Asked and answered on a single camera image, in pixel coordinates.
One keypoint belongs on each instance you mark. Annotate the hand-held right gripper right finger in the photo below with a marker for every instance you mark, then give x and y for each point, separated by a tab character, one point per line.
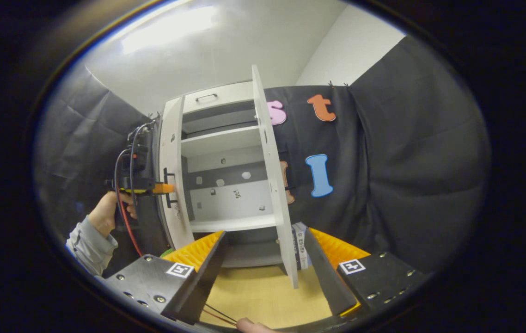
325	277

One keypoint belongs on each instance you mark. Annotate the black backdrop cloth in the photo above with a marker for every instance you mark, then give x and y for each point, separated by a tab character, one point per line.
406	162

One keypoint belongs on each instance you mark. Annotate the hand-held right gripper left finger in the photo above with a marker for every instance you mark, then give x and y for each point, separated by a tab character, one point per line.
205	277

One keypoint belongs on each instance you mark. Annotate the green striped toy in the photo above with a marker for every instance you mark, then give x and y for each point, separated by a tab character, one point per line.
167	252

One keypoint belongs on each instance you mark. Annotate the white printed box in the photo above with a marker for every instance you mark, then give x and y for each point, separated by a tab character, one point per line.
301	245

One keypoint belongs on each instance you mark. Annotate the white double-door shoe cabinet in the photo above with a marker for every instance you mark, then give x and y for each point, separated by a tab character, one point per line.
226	203

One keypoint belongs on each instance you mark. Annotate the cabinet door with camera sticker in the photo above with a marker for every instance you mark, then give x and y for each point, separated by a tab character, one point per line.
170	138

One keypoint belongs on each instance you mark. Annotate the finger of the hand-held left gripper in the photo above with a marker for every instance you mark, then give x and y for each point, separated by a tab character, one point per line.
163	188

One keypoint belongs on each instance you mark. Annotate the white cabinet shelf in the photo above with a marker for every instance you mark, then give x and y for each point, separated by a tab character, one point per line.
230	224
217	138

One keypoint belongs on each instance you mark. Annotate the cabinet door with headphone sticker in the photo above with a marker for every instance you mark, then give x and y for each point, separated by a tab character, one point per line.
274	185

